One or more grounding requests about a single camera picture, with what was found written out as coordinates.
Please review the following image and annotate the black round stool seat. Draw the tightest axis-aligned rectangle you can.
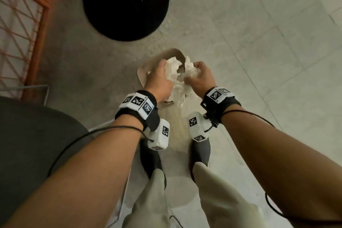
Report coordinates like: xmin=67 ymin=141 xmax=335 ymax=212
xmin=82 ymin=0 xmax=170 ymax=42

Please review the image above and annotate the person's black shoe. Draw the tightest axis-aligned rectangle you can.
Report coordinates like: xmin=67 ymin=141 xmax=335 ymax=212
xmin=140 ymin=139 xmax=168 ymax=189
xmin=188 ymin=136 xmax=211 ymax=183

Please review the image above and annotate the person's right black shoe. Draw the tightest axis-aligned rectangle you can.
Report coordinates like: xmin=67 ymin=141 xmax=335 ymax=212
xmin=188 ymin=136 xmax=211 ymax=183

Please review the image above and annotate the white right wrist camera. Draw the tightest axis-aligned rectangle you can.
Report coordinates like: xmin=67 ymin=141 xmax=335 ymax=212
xmin=187 ymin=112 xmax=212 ymax=143

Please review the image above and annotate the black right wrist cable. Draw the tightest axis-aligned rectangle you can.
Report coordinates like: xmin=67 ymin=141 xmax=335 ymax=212
xmin=221 ymin=109 xmax=342 ymax=224

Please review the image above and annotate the person's right trouser leg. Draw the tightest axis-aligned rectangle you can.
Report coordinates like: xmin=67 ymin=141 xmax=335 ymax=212
xmin=193 ymin=162 xmax=268 ymax=228

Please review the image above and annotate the grey chair seat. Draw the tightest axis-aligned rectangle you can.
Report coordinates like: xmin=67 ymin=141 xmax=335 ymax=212
xmin=0 ymin=96 xmax=94 ymax=224

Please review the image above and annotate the white paper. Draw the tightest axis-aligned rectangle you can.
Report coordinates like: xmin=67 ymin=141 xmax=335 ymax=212
xmin=162 ymin=55 xmax=201 ymax=108

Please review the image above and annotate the black left wrist strap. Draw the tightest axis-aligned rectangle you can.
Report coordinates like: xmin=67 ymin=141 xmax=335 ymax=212
xmin=115 ymin=90 xmax=161 ymax=132

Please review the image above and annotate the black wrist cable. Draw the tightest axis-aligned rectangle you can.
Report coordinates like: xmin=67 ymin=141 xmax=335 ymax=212
xmin=47 ymin=125 xmax=154 ymax=178
xmin=221 ymin=109 xmax=342 ymax=224

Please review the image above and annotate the person's right forearm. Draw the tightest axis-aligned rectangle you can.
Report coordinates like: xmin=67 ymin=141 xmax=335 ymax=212
xmin=221 ymin=104 xmax=342 ymax=221

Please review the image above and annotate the person's right hand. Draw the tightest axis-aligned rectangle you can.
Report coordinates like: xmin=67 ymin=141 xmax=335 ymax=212
xmin=184 ymin=61 xmax=217 ymax=99

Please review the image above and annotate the beige waste bin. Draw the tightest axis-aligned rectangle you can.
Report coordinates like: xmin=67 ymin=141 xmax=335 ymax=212
xmin=137 ymin=48 xmax=209 ymax=156

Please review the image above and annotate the person's left trouser leg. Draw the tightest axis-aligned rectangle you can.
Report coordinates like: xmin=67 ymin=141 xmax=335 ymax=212
xmin=121 ymin=169 xmax=172 ymax=228

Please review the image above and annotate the person's left hand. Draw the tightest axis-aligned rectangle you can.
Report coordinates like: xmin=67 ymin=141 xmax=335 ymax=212
xmin=144 ymin=59 xmax=174 ymax=103

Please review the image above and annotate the metal chair frame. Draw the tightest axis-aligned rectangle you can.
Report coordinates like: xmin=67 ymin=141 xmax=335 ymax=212
xmin=0 ymin=85 xmax=50 ymax=106

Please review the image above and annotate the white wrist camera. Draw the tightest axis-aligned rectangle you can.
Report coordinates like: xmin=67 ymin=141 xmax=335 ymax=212
xmin=187 ymin=112 xmax=212 ymax=143
xmin=147 ymin=118 xmax=170 ymax=151

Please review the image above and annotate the black right wrist strap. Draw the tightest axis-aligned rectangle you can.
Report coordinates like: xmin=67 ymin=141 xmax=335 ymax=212
xmin=200 ymin=87 xmax=242 ymax=128

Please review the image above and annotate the person's trouser leg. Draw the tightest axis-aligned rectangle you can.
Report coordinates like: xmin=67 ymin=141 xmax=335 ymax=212
xmin=121 ymin=169 xmax=172 ymax=228
xmin=193 ymin=162 xmax=268 ymax=228

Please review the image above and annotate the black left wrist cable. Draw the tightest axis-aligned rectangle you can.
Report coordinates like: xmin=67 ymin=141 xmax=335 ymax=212
xmin=47 ymin=125 xmax=154 ymax=178

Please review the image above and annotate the orange metal grid rack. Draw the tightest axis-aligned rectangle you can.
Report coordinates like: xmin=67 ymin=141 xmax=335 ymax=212
xmin=0 ymin=0 xmax=64 ymax=101

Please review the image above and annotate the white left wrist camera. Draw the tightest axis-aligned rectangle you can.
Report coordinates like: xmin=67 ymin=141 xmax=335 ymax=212
xmin=147 ymin=118 xmax=170 ymax=151

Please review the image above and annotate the person's left black shoe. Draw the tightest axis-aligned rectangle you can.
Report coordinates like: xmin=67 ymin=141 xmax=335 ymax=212
xmin=140 ymin=139 xmax=168 ymax=189

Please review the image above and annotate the person's left forearm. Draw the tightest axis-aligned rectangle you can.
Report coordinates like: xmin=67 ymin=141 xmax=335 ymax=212
xmin=3 ymin=114 xmax=145 ymax=228

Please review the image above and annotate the black wrist strap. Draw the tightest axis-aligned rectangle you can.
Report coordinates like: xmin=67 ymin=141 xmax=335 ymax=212
xmin=200 ymin=87 xmax=242 ymax=128
xmin=115 ymin=90 xmax=161 ymax=132

